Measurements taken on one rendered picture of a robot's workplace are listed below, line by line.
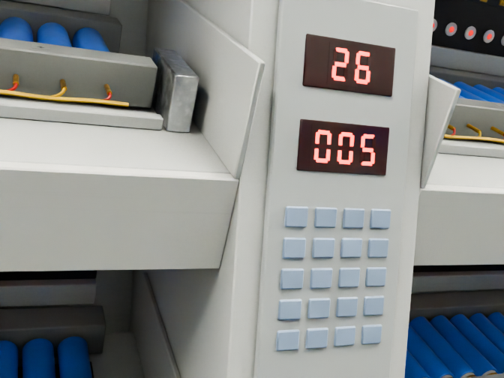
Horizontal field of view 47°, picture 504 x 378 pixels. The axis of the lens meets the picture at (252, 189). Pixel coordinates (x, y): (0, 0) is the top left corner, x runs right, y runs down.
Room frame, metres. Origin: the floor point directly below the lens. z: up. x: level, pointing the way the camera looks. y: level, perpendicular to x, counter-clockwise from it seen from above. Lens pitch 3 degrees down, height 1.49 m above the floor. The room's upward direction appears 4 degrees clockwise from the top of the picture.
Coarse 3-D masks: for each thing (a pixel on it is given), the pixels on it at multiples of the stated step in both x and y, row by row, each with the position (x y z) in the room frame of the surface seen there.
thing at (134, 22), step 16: (112, 0) 0.42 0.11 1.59; (128, 0) 0.42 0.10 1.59; (144, 0) 0.43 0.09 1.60; (112, 16) 0.42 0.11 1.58; (128, 16) 0.42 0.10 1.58; (144, 16) 0.43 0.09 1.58; (128, 32) 0.42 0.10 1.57; (144, 32) 0.43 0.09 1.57; (128, 48) 0.42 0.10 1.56; (144, 48) 0.43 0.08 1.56; (112, 272) 0.42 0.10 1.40; (128, 272) 0.43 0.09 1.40; (112, 288) 0.42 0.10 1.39; (128, 288) 0.43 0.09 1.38; (64, 304) 0.41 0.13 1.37; (80, 304) 0.41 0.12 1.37; (96, 304) 0.42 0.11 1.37; (112, 304) 0.42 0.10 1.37; (128, 304) 0.43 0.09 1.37; (112, 320) 0.42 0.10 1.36; (128, 320) 0.43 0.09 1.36
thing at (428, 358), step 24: (432, 288) 0.50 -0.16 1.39; (456, 288) 0.51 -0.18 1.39; (480, 288) 0.52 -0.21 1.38; (432, 312) 0.47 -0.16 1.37; (456, 312) 0.48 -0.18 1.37; (480, 312) 0.50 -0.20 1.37; (408, 336) 0.44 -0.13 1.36; (432, 336) 0.44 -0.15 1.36; (456, 336) 0.45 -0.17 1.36; (480, 336) 0.46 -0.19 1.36; (408, 360) 0.41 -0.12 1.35; (432, 360) 0.41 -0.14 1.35; (456, 360) 0.42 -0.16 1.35; (480, 360) 0.43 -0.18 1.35
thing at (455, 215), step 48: (480, 0) 0.48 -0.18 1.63; (432, 48) 0.48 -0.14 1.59; (480, 48) 0.51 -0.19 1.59; (432, 96) 0.28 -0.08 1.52; (480, 96) 0.44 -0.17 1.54; (432, 144) 0.28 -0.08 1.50; (480, 144) 0.36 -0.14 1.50; (432, 192) 0.28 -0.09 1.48; (480, 192) 0.30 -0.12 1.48; (432, 240) 0.30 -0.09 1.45; (480, 240) 0.31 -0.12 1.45
